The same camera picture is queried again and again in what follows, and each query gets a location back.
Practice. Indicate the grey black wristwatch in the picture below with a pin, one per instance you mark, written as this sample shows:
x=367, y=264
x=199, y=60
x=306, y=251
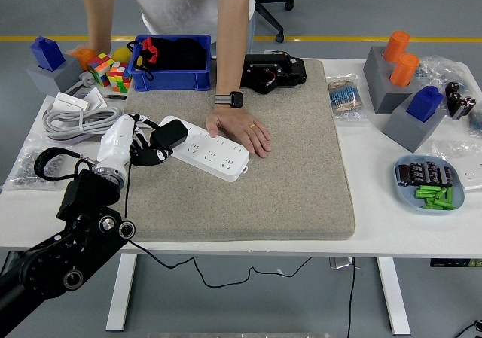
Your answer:
x=229, y=99

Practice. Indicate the person's left forearm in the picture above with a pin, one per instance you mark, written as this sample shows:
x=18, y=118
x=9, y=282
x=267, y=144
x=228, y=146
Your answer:
x=230, y=44

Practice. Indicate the black capacitor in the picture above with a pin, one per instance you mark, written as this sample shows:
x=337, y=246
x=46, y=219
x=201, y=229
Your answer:
x=445, y=176
x=404, y=174
x=432, y=172
x=417, y=173

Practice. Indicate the clear bag of screws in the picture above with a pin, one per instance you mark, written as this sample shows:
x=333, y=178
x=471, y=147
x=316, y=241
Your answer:
x=22, y=169

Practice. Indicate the lavender plate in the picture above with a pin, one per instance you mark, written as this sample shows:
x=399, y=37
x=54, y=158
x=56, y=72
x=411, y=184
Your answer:
x=73, y=140

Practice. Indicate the colourful puzzle cube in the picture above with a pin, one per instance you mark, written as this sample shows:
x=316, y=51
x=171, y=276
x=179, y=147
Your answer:
x=99, y=67
x=119, y=76

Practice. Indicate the yellow ball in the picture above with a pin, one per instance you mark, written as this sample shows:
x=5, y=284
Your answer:
x=120, y=55

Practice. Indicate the blue plastic bin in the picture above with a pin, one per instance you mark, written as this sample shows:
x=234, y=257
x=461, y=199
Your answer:
x=169, y=80

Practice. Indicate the small black stick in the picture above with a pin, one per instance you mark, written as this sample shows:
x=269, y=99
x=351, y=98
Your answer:
x=116, y=97

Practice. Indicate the grey-brown mat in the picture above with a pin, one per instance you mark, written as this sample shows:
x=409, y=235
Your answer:
x=263, y=187

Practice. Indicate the blue block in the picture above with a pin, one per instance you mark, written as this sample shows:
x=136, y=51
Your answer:
x=47, y=53
x=424, y=104

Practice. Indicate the person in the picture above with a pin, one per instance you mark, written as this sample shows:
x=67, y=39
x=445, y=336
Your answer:
x=180, y=3

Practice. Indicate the light blue plate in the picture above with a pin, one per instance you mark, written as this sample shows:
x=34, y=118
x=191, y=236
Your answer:
x=408, y=198

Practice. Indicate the black electronic device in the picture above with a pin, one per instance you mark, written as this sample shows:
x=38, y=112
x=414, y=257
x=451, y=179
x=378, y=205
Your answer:
x=278, y=72

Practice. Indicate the white square card box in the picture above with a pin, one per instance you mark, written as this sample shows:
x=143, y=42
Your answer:
x=96, y=97

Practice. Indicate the crumpled clear plastic bag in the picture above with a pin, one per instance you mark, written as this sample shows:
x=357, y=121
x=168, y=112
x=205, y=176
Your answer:
x=437, y=69

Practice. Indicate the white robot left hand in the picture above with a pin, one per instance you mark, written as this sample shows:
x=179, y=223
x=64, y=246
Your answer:
x=115, y=142

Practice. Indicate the orange cylinder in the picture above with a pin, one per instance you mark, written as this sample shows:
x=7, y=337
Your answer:
x=404, y=70
x=396, y=46

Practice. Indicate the grey two-hole block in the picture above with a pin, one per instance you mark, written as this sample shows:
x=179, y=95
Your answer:
x=376, y=86

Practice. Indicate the person's right hand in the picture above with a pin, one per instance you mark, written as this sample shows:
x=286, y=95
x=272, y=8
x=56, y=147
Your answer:
x=103, y=49

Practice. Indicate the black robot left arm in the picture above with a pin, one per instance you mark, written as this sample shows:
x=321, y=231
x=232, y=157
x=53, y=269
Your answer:
x=86, y=195

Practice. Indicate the person's left hand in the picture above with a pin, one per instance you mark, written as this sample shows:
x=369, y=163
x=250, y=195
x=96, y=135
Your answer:
x=235, y=123

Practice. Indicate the white table leg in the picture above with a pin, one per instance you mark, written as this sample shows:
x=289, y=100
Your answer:
x=120, y=293
x=393, y=296

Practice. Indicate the clear bag white part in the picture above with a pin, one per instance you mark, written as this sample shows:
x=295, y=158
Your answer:
x=470, y=172

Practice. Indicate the clear bag of resistors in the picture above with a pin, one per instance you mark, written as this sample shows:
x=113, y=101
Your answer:
x=344, y=97

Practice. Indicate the orange cup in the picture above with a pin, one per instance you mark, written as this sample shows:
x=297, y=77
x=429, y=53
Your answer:
x=83, y=56

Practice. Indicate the grey block holder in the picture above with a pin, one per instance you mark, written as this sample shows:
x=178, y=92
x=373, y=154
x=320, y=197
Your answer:
x=56, y=78
x=406, y=131

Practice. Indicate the white power strip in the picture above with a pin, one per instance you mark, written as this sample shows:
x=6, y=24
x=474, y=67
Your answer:
x=218, y=153

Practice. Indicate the large dark capacitor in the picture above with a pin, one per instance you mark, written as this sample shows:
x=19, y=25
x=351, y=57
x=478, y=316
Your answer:
x=453, y=97
x=466, y=106

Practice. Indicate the person's right forearm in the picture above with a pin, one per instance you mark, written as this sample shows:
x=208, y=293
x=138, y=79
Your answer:
x=98, y=10

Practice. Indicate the black cloth pouch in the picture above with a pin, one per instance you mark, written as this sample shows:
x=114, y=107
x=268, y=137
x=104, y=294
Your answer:
x=184, y=53

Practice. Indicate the black table control panel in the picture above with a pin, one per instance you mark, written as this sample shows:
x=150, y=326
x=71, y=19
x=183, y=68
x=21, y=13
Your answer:
x=452, y=263

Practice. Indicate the grey metal bracket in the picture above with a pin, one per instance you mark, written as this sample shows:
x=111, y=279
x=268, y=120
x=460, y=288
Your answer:
x=340, y=263

